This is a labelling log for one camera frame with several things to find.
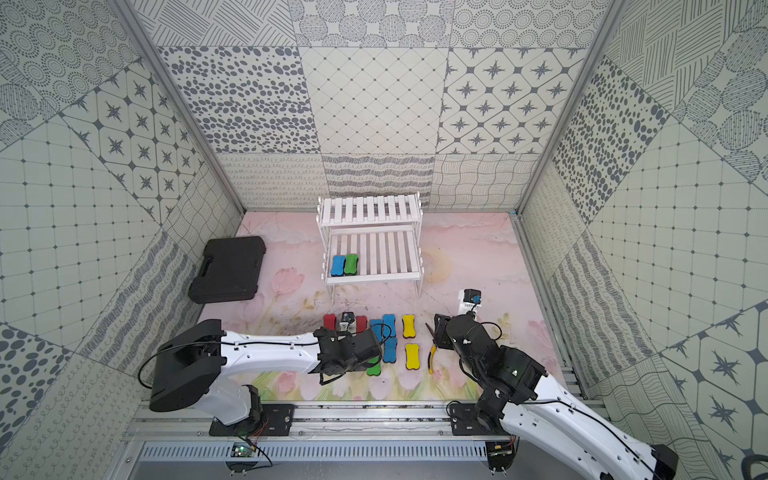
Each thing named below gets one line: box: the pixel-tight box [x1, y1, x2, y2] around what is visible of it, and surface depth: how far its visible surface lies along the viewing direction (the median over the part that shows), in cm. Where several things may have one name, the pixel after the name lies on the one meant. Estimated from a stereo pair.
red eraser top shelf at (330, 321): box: [323, 314, 337, 331], surface depth 93 cm
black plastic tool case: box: [188, 236, 266, 304], surface depth 100 cm
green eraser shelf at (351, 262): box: [344, 254, 359, 276], surface depth 90 cm
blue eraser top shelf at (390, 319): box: [382, 314, 396, 337], surface depth 93 cm
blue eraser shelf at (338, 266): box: [330, 255, 346, 277], surface depth 90 cm
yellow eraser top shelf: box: [402, 314, 416, 338], surface depth 92 cm
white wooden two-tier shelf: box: [316, 192, 425, 304], surface depth 90 cm
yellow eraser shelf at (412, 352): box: [405, 343, 421, 370], surface depth 85 cm
